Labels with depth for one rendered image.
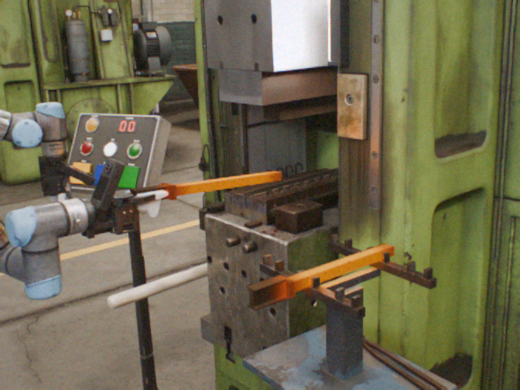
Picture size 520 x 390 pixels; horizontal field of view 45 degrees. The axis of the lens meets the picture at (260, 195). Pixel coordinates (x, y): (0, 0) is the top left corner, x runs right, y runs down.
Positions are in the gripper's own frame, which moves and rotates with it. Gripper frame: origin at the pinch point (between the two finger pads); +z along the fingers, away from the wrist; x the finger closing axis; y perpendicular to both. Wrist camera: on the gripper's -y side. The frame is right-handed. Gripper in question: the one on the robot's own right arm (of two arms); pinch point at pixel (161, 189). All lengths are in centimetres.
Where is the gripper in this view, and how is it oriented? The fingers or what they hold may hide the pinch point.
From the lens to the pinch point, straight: 149.3
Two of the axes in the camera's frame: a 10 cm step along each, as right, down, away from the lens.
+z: 7.5, -1.7, 6.4
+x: 6.6, 1.7, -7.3
